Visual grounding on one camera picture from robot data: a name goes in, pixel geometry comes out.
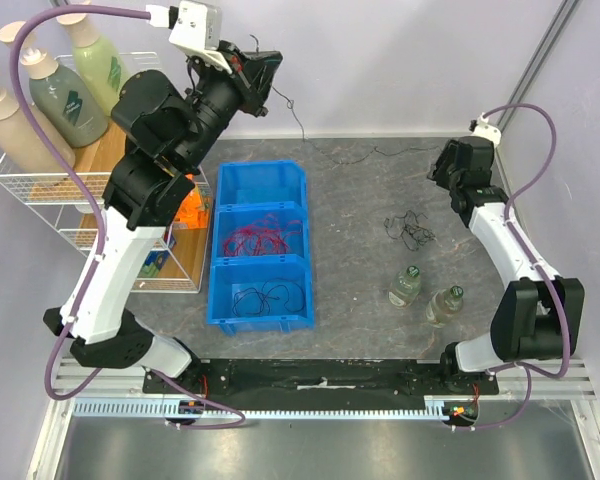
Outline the glass bottle green cap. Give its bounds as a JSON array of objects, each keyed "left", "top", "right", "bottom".
[
  {"left": 388, "top": 265, "right": 421, "bottom": 308},
  {"left": 425, "top": 285, "right": 464, "bottom": 328}
]

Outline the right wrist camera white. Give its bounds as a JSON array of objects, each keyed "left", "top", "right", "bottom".
[{"left": 469, "top": 114, "right": 502, "bottom": 148}]

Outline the red wire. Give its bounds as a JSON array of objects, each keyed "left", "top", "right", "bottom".
[{"left": 222, "top": 212, "right": 305, "bottom": 259}]

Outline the white wire shelf rack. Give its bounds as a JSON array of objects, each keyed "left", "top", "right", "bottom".
[{"left": 0, "top": 51, "right": 211, "bottom": 296}]

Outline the dark green pump bottle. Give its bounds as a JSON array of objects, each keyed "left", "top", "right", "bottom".
[{"left": 19, "top": 32, "right": 108, "bottom": 148}]

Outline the left glass bottle green cap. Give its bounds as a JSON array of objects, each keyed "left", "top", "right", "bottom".
[{"left": 388, "top": 265, "right": 421, "bottom": 308}]

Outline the white slotted cable duct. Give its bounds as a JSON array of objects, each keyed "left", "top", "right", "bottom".
[{"left": 73, "top": 397, "right": 449, "bottom": 421}]

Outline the black wire with white marks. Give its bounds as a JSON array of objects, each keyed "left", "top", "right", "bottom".
[{"left": 249, "top": 33, "right": 449, "bottom": 169}]

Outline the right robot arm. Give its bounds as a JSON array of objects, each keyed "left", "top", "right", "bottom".
[{"left": 428, "top": 136, "right": 585, "bottom": 394}]

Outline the green blue box on shelf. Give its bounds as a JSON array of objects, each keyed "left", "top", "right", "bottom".
[{"left": 139, "top": 250, "right": 170, "bottom": 278}]

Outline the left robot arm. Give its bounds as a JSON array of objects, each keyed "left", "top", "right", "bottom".
[{"left": 43, "top": 41, "right": 283, "bottom": 393}]

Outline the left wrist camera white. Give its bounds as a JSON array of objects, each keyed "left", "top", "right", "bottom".
[{"left": 169, "top": 1, "right": 229, "bottom": 72}]

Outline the right glass bottle green cap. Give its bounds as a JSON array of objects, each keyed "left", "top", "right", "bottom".
[{"left": 425, "top": 285, "right": 464, "bottom": 328}]

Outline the blue three-compartment bin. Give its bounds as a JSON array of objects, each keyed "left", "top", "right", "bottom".
[{"left": 207, "top": 160, "right": 315, "bottom": 336}]

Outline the aluminium corner post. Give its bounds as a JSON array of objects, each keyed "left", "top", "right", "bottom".
[{"left": 507, "top": 0, "right": 581, "bottom": 104}]

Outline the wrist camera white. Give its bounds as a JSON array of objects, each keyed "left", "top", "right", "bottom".
[
  {"left": 169, "top": 1, "right": 229, "bottom": 72},
  {"left": 469, "top": 114, "right": 502, "bottom": 148}
]

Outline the orange plastic object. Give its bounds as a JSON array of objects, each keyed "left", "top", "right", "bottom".
[{"left": 173, "top": 174, "right": 212, "bottom": 230}]

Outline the light green pump bottle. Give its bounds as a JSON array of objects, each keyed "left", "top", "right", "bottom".
[{"left": 57, "top": 13, "right": 130, "bottom": 117}]

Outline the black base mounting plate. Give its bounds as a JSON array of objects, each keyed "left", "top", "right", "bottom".
[{"left": 142, "top": 357, "right": 499, "bottom": 411}]

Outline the brown wire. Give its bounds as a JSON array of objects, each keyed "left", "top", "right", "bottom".
[{"left": 232, "top": 278, "right": 309, "bottom": 317}]

